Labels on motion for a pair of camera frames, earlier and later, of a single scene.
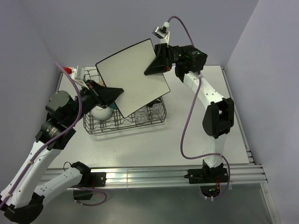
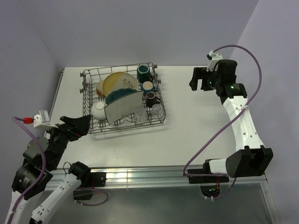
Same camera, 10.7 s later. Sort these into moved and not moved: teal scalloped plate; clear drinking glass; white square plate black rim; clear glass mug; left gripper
Moved: left gripper; teal scalloped plate; white square plate black rim
Not moved: clear glass mug; clear drinking glass
